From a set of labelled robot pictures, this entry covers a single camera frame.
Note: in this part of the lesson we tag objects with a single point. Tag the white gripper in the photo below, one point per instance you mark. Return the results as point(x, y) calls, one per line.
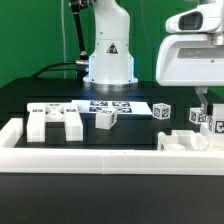
point(193, 53)

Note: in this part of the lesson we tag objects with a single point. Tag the white chair seat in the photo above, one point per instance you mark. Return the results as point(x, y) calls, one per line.
point(188, 140)

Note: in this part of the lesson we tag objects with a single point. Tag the white tagged cube right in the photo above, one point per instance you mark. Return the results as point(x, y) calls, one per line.
point(197, 116)

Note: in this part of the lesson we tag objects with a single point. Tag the white tagged cube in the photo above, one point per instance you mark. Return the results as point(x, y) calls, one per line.
point(161, 111)
point(197, 116)

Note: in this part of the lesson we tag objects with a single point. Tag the black raised platform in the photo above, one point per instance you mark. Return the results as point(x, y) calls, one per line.
point(15, 95)

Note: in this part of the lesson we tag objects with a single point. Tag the white tagged cube middle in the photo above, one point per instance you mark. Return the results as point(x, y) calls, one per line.
point(161, 111)

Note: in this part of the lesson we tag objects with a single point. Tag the white flat tag board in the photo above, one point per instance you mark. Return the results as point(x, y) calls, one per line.
point(123, 107)

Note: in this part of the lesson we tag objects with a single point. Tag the white U-shaped boundary fence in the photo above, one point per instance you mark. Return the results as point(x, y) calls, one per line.
point(80, 161)

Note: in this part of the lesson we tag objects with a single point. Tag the white chair back frame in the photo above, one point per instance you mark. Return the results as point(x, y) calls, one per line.
point(42, 113)

